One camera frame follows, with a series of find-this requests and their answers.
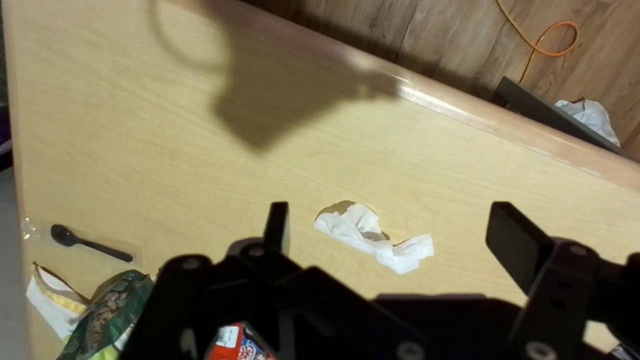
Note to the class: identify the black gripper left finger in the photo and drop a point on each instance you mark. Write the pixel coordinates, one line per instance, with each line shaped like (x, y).
(176, 300)

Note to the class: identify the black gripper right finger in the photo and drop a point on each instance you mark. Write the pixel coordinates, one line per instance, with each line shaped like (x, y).
(520, 247)

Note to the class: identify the green snack bag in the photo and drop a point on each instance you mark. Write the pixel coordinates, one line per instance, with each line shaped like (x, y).
(110, 311)

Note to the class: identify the red printed box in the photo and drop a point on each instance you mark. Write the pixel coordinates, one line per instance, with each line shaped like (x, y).
(230, 342)

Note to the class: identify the white paper packet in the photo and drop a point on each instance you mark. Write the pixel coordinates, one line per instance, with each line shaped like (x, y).
(46, 296)

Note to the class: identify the black bin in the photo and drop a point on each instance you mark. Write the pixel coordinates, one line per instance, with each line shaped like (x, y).
(527, 101)

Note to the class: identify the white plastic bag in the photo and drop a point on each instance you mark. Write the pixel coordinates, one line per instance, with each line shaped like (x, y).
(591, 115)

